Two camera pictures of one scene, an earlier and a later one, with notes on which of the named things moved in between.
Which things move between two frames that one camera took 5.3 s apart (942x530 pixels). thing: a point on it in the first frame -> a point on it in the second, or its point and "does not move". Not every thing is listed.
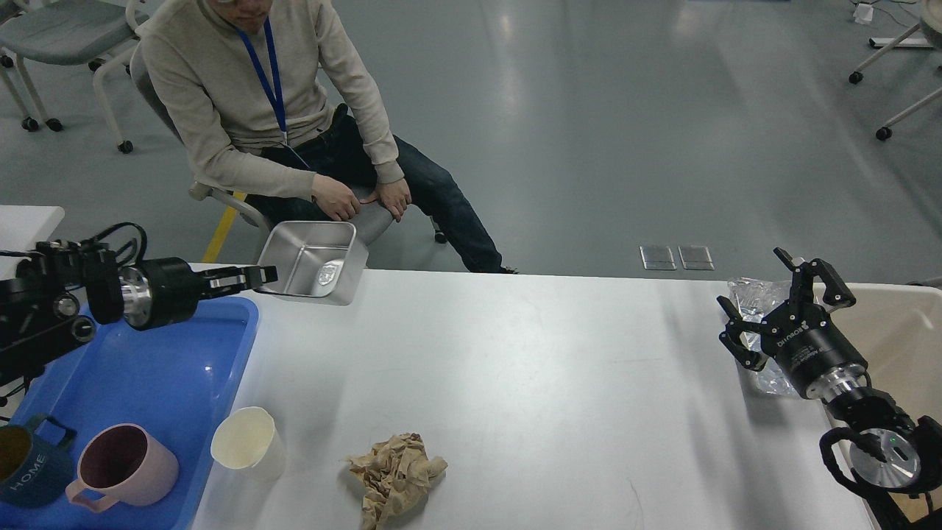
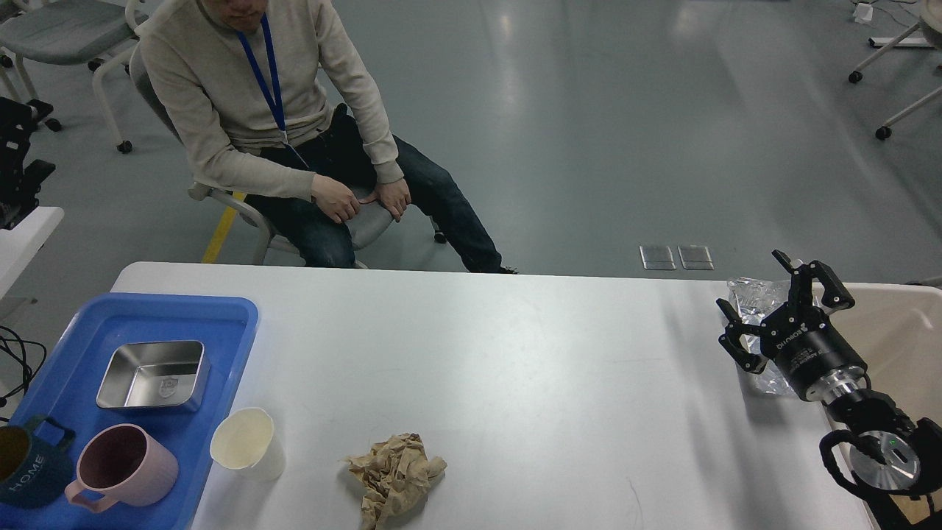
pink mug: x=121 y=463 does not move
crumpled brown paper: x=396 y=475 does not move
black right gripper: x=802 y=336 does not move
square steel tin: x=318 y=261 -> x=160 y=375
